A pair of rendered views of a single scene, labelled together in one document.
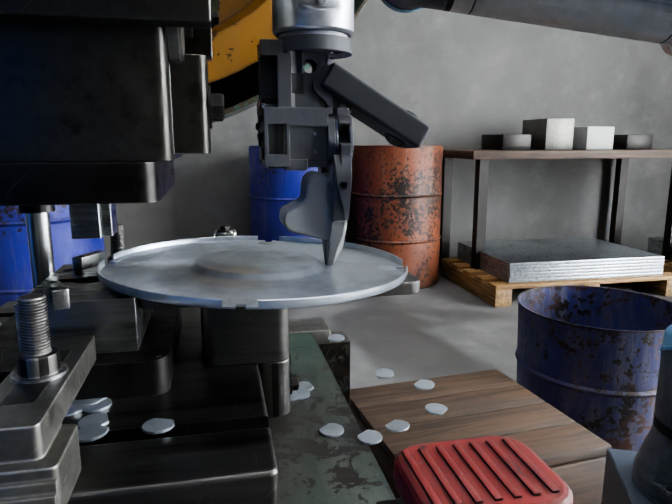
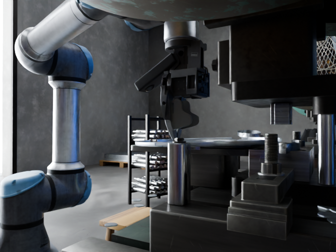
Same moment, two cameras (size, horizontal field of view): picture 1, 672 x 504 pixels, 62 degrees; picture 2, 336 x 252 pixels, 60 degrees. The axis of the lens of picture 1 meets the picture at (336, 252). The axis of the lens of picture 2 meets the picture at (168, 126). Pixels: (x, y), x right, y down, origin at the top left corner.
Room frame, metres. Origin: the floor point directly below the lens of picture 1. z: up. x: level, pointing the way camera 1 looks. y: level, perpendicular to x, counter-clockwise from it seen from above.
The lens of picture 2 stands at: (1.04, 0.41, 0.82)
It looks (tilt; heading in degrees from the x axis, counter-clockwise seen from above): 0 degrees down; 221
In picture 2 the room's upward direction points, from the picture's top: straight up
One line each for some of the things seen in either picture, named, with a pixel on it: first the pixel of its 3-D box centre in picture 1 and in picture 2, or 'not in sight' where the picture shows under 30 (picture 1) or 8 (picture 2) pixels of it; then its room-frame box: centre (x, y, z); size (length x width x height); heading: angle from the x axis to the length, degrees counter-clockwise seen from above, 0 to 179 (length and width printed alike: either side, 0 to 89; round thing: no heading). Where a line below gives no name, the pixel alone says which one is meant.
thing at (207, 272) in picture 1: (257, 263); (206, 141); (0.54, 0.08, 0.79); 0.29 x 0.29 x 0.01
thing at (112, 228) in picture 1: (95, 214); (281, 114); (0.51, 0.22, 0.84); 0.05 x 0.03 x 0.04; 12
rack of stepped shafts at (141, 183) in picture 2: not in sight; (153, 159); (-1.22, -1.78, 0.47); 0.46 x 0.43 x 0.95; 82
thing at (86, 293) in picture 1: (96, 302); (284, 160); (0.51, 0.22, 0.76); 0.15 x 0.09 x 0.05; 12
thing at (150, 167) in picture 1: (75, 190); (289, 101); (0.50, 0.23, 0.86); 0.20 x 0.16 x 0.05; 12
